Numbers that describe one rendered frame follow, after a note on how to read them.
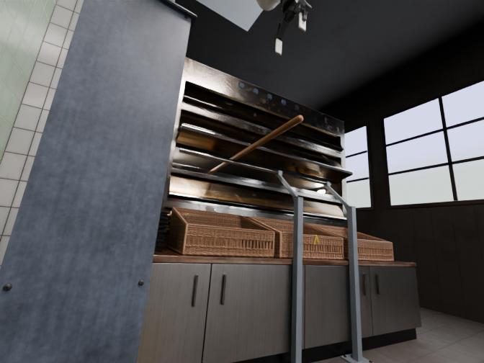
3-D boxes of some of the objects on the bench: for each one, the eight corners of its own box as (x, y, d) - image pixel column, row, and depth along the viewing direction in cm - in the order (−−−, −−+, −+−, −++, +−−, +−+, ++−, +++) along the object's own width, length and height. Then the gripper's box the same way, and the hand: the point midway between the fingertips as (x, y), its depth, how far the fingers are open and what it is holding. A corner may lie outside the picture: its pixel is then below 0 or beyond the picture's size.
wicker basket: (164, 247, 150) (171, 206, 157) (238, 250, 175) (241, 214, 182) (181, 255, 108) (188, 199, 115) (275, 258, 133) (277, 211, 139)
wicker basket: (243, 251, 177) (245, 215, 183) (299, 253, 200) (299, 222, 206) (279, 258, 134) (281, 212, 140) (345, 260, 157) (343, 220, 164)
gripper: (266, 19, 102) (263, 57, 97) (307, -35, 81) (306, 11, 76) (279, 28, 106) (276, 65, 100) (321, -22, 85) (321, 23, 79)
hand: (289, 39), depth 88 cm, fingers open, 13 cm apart
